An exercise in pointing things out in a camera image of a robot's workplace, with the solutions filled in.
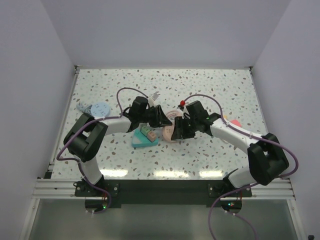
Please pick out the teal triangular power strip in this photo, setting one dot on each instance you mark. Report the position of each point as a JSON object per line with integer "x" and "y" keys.
{"x": 141, "y": 141}

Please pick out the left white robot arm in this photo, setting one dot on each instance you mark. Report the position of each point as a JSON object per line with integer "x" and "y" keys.
{"x": 84, "y": 139}

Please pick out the light green plug adapter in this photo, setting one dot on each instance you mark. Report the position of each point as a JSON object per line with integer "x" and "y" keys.
{"x": 145, "y": 130}

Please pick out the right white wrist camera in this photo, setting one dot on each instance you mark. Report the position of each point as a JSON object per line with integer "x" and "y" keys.
{"x": 182, "y": 107}

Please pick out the blue round power strip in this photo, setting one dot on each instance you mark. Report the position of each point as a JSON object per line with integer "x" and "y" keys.
{"x": 100, "y": 110}

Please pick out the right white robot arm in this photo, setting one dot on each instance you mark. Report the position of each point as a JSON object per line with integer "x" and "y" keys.
{"x": 266, "y": 159}

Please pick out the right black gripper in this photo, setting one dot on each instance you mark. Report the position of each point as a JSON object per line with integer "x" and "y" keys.
{"x": 179, "y": 132}

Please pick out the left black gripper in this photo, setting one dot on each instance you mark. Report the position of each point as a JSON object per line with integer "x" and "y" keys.
{"x": 157, "y": 111}

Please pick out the brownish pink plug adapter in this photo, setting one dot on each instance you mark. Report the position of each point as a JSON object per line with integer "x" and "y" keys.
{"x": 151, "y": 136}

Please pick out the pink round power strip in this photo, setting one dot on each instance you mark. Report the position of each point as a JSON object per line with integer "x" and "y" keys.
{"x": 167, "y": 132}

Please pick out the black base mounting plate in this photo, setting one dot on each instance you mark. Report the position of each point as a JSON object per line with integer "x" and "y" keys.
{"x": 150, "y": 192}

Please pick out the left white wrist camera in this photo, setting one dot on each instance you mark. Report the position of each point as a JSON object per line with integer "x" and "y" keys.
{"x": 153, "y": 98}

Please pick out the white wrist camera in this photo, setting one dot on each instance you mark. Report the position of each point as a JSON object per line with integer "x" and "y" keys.
{"x": 182, "y": 107}
{"x": 153, "y": 98}

